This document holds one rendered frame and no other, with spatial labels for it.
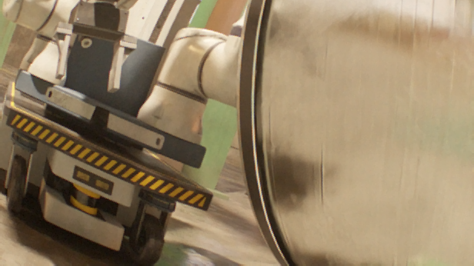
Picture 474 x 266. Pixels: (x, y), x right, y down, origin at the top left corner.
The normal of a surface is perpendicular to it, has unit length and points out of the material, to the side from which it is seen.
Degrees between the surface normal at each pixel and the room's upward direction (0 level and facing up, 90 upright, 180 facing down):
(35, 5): 106
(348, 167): 119
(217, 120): 90
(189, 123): 68
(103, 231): 90
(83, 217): 90
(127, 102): 90
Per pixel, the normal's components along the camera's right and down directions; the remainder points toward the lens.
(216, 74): -0.58, 0.00
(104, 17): 0.62, -0.22
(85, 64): 0.44, 0.14
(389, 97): -0.85, 0.00
